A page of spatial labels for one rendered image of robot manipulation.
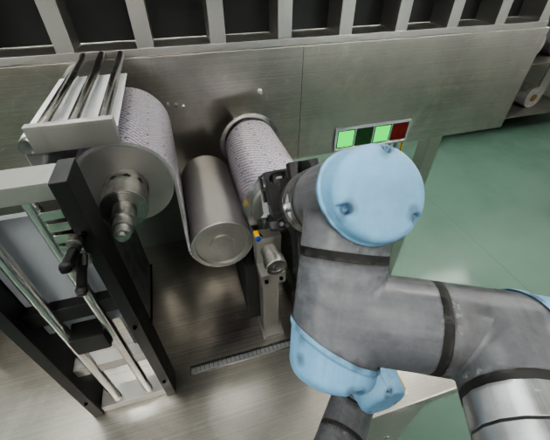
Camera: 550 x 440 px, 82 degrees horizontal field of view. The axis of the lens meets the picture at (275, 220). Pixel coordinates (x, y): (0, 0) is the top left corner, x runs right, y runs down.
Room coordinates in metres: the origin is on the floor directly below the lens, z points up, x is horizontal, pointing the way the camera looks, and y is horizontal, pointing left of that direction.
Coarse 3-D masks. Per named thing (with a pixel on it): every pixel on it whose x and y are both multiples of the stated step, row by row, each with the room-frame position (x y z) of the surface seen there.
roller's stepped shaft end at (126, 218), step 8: (112, 208) 0.34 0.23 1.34; (120, 208) 0.33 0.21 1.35; (128, 208) 0.34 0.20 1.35; (112, 216) 0.32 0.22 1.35; (120, 216) 0.32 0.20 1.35; (128, 216) 0.33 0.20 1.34; (136, 216) 0.34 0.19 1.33; (112, 224) 0.32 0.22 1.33; (120, 224) 0.31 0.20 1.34; (128, 224) 0.31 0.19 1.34; (120, 232) 0.30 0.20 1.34; (128, 232) 0.30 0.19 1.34; (120, 240) 0.29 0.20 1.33
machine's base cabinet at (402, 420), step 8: (416, 408) 0.30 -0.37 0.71; (392, 416) 0.28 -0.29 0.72; (400, 416) 0.29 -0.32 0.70; (408, 416) 0.30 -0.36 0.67; (376, 424) 0.27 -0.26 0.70; (384, 424) 0.27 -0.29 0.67; (392, 424) 0.28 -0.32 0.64; (400, 424) 0.29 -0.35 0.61; (408, 424) 0.31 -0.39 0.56; (368, 432) 0.26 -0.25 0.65; (376, 432) 0.27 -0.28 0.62; (384, 432) 0.28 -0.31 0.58; (392, 432) 0.29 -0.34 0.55; (400, 432) 0.31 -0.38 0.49
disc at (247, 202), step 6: (252, 186) 0.46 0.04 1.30; (258, 186) 0.46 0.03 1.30; (252, 192) 0.45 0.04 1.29; (246, 198) 0.45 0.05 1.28; (252, 198) 0.45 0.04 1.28; (246, 204) 0.45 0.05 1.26; (246, 210) 0.45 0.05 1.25; (246, 216) 0.45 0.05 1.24; (252, 216) 0.45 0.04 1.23; (246, 222) 0.45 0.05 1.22; (252, 222) 0.45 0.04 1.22
